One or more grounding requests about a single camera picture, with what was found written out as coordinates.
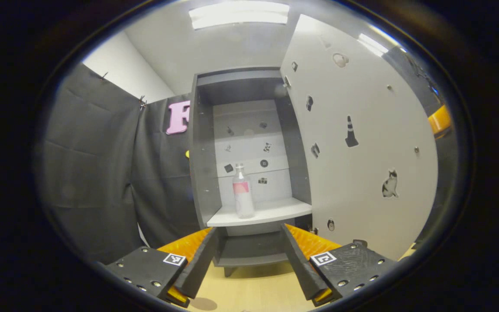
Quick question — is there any narrow ceiling light panel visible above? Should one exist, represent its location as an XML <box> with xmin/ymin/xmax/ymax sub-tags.
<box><xmin>358</xmin><ymin>32</ymin><xmax>389</xmax><ymax>56</ymax></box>

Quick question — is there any large ceiling light panel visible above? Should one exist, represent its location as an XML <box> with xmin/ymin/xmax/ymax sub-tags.
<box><xmin>189</xmin><ymin>1</ymin><xmax>290</xmax><ymax>30</ymax></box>

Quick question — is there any dark grey cabinet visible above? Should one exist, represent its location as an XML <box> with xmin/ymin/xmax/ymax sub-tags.
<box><xmin>188</xmin><ymin>66</ymin><xmax>313</xmax><ymax>278</ymax></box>

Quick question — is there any clear bottle pink label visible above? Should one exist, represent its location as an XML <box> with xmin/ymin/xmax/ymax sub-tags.
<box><xmin>232</xmin><ymin>163</ymin><xmax>256</xmax><ymax>219</ymax></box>

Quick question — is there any brown round coaster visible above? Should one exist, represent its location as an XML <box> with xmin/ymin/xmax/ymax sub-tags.
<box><xmin>189</xmin><ymin>297</ymin><xmax>218</xmax><ymax>312</ymax></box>

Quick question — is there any black backdrop cloth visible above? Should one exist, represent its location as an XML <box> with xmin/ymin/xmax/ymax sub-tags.
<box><xmin>37</xmin><ymin>43</ymin><xmax>456</xmax><ymax>265</ymax></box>

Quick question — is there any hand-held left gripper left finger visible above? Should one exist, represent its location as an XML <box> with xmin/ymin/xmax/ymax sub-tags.
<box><xmin>104</xmin><ymin>226</ymin><xmax>220</xmax><ymax>309</ymax></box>

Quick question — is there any grey cabinet door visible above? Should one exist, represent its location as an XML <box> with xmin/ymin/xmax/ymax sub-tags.
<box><xmin>279</xmin><ymin>14</ymin><xmax>440</xmax><ymax>261</ymax></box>

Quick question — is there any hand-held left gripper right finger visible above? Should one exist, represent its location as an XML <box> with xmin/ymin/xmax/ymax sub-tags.
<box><xmin>279</xmin><ymin>223</ymin><xmax>399</xmax><ymax>307</ymax></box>

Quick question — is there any white cabinet shelf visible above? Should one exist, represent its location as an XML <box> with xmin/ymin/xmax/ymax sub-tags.
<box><xmin>206</xmin><ymin>197</ymin><xmax>313</xmax><ymax>228</ymax></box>

